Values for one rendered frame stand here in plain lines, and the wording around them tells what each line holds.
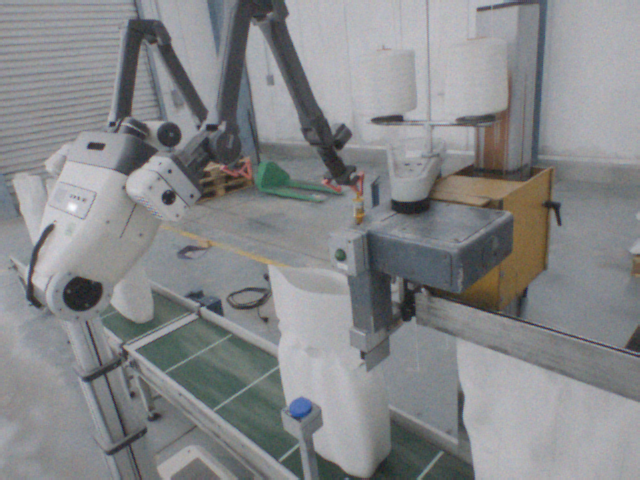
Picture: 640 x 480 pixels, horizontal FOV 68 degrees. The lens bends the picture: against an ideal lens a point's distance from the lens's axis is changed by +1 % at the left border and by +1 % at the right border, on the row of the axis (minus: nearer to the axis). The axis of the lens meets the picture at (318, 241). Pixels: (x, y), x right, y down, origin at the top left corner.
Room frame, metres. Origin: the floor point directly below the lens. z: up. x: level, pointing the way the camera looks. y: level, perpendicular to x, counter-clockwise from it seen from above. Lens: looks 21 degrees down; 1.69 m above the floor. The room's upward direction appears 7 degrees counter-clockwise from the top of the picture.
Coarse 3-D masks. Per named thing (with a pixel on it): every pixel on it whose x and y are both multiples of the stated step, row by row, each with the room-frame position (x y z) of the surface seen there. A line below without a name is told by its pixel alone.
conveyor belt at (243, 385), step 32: (160, 352) 2.07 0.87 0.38; (192, 352) 2.04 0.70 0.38; (224, 352) 2.00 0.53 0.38; (256, 352) 1.97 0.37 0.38; (192, 384) 1.78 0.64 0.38; (224, 384) 1.75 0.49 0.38; (256, 384) 1.72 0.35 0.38; (224, 416) 1.54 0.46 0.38; (256, 416) 1.52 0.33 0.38; (288, 448) 1.33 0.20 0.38; (416, 448) 1.26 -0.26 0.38
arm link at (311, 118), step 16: (272, 0) 1.29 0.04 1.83; (272, 16) 1.31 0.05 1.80; (272, 32) 1.32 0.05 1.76; (288, 32) 1.35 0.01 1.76; (272, 48) 1.35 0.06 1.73; (288, 48) 1.35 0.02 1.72; (288, 64) 1.35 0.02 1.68; (288, 80) 1.36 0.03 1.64; (304, 80) 1.38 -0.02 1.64; (304, 96) 1.37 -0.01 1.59; (304, 112) 1.38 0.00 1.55; (320, 112) 1.40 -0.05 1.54; (304, 128) 1.42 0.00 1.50; (320, 128) 1.40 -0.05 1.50
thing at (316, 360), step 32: (288, 288) 1.33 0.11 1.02; (320, 288) 1.40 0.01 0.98; (288, 320) 1.40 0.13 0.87; (320, 320) 1.23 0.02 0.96; (288, 352) 1.34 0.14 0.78; (320, 352) 1.25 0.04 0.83; (352, 352) 1.19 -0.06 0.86; (288, 384) 1.35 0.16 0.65; (320, 384) 1.22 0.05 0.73; (352, 384) 1.15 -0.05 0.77; (384, 384) 1.20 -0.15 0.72; (352, 416) 1.15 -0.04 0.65; (384, 416) 1.19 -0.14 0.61; (320, 448) 1.25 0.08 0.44; (352, 448) 1.16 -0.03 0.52; (384, 448) 1.19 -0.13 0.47
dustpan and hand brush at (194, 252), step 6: (198, 240) 4.61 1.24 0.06; (204, 240) 4.56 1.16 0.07; (186, 246) 4.48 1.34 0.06; (192, 246) 4.49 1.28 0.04; (198, 246) 4.48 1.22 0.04; (204, 246) 4.54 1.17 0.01; (180, 252) 4.38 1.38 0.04; (186, 252) 4.45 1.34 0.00; (192, 252) 4.42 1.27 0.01; (198, 252) 4.41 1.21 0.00; (204, 252) 4.39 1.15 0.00; (186, 258) 4.28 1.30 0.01; (192, 258) 4.25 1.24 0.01
